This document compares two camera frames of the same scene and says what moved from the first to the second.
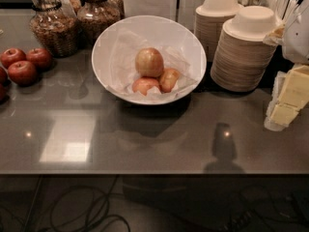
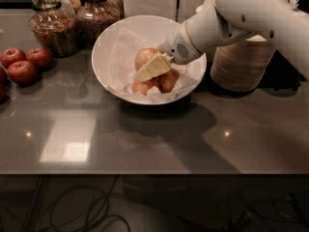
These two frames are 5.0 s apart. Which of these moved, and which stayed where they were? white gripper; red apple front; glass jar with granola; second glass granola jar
Moved: white gripper
Stayed: glass jar with granola; second glass granola jar; red apple front
